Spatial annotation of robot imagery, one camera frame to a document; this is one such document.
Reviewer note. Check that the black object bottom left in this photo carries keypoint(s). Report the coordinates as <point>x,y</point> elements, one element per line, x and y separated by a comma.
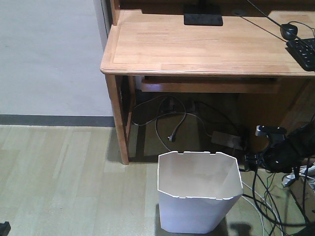
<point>5,228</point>

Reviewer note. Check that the black monitor stand base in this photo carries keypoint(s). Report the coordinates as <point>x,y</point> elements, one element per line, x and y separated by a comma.
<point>202,14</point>

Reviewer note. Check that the white power strip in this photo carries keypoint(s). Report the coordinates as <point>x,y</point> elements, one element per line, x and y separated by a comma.
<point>227,140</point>

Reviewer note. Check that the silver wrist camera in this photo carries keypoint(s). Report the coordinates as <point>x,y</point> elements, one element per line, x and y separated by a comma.
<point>273,133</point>

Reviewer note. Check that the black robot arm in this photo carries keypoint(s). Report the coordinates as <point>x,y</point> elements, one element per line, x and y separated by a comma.
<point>303,139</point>

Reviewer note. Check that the black computer mouse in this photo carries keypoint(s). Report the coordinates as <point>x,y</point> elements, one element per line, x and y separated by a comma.
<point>288,31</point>

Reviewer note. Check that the wooden desk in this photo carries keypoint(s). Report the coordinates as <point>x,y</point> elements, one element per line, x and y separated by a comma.
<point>246,55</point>

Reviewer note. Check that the white plastic trash bin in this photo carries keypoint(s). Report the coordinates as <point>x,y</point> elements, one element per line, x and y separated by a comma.
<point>196,190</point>

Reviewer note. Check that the black keyboard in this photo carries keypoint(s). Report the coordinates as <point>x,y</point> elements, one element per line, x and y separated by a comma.
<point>303,51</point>

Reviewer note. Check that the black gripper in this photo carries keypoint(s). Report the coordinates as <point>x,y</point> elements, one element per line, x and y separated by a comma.
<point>281,158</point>

